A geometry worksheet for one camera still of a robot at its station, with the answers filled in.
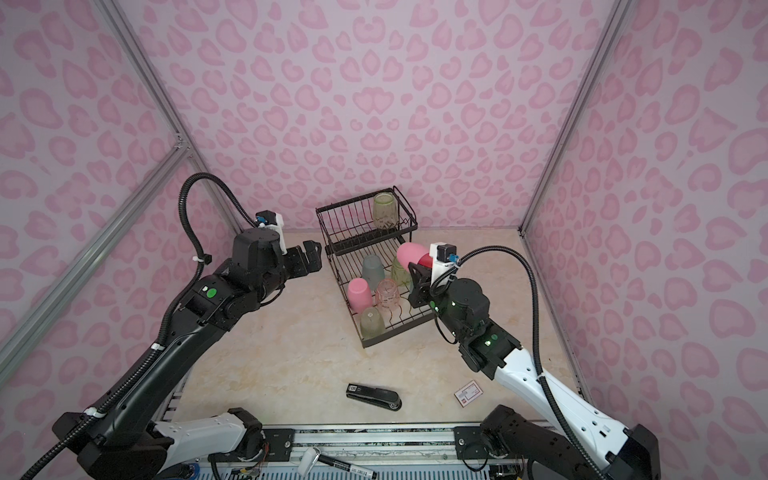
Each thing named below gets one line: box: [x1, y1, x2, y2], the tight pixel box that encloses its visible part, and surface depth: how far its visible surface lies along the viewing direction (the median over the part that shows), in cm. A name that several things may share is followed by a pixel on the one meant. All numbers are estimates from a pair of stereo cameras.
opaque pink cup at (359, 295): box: [348, 277, 373, 313], surface depth 92 cm
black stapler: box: [346, 384, 402, 411], surface depth 80 cm
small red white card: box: [454, 380, 484, 408], surface depth 82 cm
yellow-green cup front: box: [360, 307, 385, 340], surface depth 87 cm
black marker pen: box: [297, 447, 378, 479], surface depth 71 cm
